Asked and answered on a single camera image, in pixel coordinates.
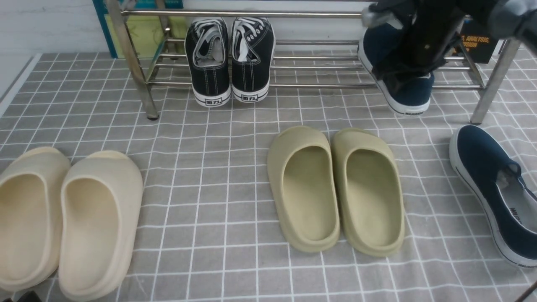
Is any right olive foam slipper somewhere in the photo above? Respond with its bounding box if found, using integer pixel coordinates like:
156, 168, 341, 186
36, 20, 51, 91
331, 128, 405, 257

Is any beige foam slipper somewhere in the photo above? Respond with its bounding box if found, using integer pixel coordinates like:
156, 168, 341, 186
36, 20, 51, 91
0, 146, 71, 292
58, 151, 144, 302

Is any black canvas sneaker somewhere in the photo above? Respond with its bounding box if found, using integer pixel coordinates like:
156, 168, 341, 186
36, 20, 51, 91
231, 17, 276, 103
184, 17, 232, 108

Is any stainless steel shoe rack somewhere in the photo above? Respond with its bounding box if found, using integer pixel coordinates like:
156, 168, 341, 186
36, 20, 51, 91
105, 0, 521, 125

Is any black image processing book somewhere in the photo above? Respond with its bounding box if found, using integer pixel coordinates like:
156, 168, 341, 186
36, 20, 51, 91
460, 20, 498, 64

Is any right black canvas sneaker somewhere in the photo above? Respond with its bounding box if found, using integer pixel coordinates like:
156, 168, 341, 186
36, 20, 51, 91
231, 17, 276, 103

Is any navy slip-on shoe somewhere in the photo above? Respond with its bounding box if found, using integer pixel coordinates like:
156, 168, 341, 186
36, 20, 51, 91
449, 125, 537, 268
357, 23, 435, 115

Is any olive foam slipper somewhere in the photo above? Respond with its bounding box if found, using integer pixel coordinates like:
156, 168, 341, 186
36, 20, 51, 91
266, 126, 341, 253
331, 128, 405, 257

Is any left black canvas sneaker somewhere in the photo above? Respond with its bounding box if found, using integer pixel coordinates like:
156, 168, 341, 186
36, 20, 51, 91
184, 17, 232, 108

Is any left beige foam slipper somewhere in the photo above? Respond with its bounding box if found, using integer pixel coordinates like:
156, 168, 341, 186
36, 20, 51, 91
0, 146, 71, 292

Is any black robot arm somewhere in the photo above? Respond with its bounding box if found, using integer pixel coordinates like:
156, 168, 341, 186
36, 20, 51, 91
361, 0, 536, 81

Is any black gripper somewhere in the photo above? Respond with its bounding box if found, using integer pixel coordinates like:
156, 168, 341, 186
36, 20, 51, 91
361, 0, 465, 80

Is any left olive foam slipper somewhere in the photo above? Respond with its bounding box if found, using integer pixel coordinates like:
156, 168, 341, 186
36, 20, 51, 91
266, 126, 341, 253

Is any teal and yellow book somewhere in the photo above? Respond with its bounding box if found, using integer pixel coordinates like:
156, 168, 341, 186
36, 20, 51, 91
93, 0, 188, 59

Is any right beige foam slipper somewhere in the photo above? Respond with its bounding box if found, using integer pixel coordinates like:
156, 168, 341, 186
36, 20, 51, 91
58, 151, 144, 302

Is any grey checked tablecloth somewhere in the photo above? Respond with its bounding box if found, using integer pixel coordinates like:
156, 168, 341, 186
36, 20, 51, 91
1, 53, 536, 302

